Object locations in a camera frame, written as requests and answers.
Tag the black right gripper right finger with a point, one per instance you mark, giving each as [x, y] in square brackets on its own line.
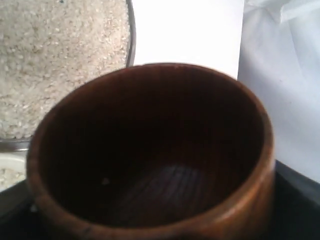
[295, 214]

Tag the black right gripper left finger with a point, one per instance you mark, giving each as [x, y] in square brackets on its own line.
[37, 209]

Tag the brown wooden cup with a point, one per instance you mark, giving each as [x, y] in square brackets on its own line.
[164, 151]

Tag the white ceramic rice bowl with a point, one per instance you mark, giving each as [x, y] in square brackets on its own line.
[12, 170]

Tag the large steel rice plate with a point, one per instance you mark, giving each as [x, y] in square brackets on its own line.
[48, 48]

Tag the white backdrop cloth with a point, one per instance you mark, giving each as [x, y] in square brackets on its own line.
[280, 62]

